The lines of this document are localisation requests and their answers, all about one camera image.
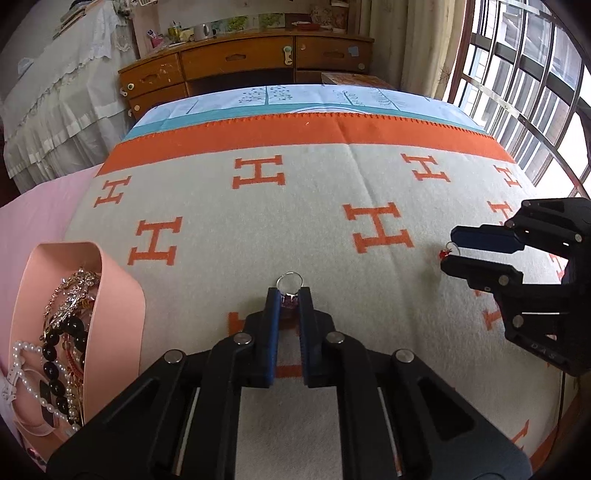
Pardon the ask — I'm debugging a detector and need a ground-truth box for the patterned box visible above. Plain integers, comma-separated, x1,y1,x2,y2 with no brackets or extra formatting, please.
311,2,349,33

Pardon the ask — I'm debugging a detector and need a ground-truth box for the wooden stool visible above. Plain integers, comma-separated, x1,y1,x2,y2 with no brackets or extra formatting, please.
321,71,398,90

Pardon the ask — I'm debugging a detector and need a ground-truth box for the wooden dresser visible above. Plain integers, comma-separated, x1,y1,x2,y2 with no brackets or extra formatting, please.
117,28,375,118

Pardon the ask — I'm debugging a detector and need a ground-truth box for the window grille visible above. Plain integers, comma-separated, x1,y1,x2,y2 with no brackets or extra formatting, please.
443,0,591,204

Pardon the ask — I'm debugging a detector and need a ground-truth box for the red cord bead bracelet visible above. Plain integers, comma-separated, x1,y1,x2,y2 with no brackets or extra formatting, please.
62,332,89,416

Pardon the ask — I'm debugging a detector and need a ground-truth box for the white pearl bracelet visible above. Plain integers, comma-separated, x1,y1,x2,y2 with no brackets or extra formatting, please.
2,339,81,435

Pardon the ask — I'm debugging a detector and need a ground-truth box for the pink sheet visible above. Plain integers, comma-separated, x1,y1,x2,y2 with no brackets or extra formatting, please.
0,166,105,462

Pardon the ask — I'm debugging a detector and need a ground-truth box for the white lace cloth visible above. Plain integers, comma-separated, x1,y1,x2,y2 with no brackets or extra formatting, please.
0,0,139,195

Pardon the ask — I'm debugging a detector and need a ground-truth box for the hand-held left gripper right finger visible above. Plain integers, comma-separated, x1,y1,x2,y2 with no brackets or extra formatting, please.
299,286,533,480

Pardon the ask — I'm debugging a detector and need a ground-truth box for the orange patterned blanket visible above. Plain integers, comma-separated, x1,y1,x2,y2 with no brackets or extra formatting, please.
65,113,591,480

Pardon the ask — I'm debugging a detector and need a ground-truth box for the pink jewelry box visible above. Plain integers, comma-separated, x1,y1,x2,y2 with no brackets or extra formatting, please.
9,241,146,437

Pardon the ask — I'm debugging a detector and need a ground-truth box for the black bead bracelet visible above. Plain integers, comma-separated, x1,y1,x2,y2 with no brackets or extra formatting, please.
41,316,90,428

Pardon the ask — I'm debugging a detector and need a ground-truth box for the beige curtain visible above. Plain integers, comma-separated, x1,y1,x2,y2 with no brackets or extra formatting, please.
369,0,467,100

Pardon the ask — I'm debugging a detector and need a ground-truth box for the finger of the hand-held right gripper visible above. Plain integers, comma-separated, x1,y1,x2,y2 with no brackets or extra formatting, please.
440,254,568,337
450,198,591,259

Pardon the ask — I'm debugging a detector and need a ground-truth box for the light blue bedsheet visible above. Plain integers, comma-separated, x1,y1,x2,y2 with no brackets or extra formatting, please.
122,84,485,139

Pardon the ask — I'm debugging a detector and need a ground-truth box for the clear bracelet with white knot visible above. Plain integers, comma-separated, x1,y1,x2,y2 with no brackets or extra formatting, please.
1,362,28,407

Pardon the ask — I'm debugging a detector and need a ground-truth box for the silver leaf hair comb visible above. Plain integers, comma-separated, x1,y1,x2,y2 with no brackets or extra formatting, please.
44,270,102,333

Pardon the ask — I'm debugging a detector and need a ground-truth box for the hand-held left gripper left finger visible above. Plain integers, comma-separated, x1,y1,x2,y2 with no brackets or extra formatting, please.
46,286,281,480

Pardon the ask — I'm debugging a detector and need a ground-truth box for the pink stone ring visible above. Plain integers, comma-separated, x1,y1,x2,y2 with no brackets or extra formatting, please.
276,272,305,309

